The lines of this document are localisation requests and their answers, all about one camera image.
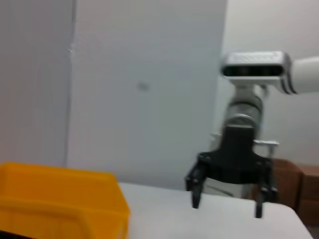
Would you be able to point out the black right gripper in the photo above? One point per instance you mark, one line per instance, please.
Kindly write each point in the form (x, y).
(236, 159)

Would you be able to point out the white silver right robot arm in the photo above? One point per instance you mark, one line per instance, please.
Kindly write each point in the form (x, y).
(306, 74)

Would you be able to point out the black mesh pen holder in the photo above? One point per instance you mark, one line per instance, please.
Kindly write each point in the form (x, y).
(12, 236)

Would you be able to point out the large brown cardboard box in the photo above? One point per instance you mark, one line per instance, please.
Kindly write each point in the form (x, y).
(286, 179)

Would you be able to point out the yellow plastic bin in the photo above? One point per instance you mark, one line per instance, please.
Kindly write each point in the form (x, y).
(57, 199)

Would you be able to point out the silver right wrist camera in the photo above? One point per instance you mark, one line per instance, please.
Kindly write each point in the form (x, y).
(254, 67)

